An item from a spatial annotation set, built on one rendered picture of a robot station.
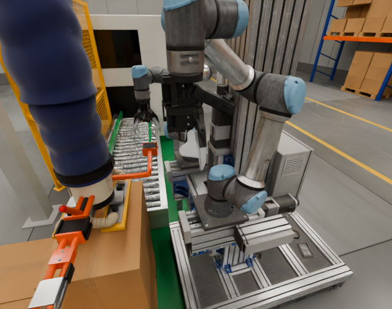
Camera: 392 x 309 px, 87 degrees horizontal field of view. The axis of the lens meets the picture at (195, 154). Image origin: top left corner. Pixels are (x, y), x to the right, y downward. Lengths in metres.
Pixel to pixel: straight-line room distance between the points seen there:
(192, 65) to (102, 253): 0.91
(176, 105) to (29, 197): 2.38
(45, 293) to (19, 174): 1.88
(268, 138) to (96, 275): 0.86
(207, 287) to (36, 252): 1.18
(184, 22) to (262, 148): 0.52
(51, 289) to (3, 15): 0.72
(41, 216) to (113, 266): 1.90
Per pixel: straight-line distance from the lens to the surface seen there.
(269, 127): 0.78
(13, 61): 0.82
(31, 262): 1.80
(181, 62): 0.42
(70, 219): 0.92
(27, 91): 0.84
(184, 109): 0.44
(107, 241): 1.14
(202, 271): 1.82
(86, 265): 1.09
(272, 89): 0.77
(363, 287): 2.43
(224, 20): 0.48
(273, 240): 1.12
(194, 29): 0.42
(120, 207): 1.07
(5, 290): 1.75
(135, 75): 1.08
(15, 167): 2.52
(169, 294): 1.99
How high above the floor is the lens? 1.80
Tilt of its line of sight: 31 degrees down
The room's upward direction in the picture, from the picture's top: straight up
